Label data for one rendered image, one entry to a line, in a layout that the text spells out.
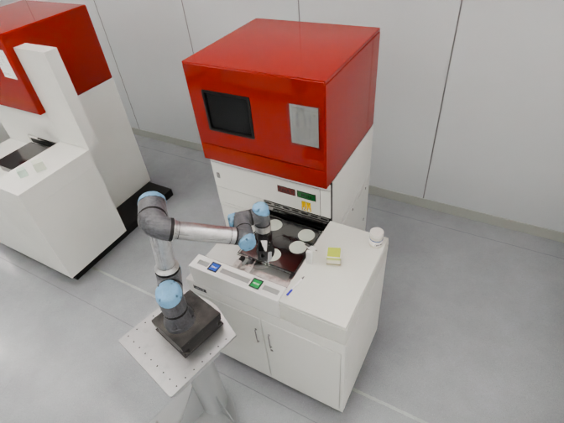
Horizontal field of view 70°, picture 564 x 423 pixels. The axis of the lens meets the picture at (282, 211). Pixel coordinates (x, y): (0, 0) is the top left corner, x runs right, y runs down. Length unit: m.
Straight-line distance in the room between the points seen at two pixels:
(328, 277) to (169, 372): 0.87
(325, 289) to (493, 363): 1.45
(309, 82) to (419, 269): 2.03
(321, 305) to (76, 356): 2.02
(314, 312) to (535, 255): 2.34
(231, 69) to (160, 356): 1.42
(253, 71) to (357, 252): 1.05
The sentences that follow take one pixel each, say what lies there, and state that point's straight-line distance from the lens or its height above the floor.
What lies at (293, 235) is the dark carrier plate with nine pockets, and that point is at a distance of 2.34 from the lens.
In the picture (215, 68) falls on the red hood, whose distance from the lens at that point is 2.12.
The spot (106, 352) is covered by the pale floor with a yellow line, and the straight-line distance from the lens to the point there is 3.30.
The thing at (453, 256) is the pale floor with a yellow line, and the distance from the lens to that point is 3.59.
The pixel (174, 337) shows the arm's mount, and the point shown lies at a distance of 2.03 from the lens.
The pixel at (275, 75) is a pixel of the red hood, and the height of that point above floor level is 1.81.
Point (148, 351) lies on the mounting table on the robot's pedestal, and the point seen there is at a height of 0.82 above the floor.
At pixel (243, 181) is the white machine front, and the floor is 1.08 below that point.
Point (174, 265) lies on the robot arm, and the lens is 1.96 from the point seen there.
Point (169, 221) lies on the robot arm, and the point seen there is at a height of 1.51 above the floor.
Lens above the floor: 2.54
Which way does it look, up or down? 41 degrees down
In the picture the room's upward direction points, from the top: 6 degrees counter-clockwise
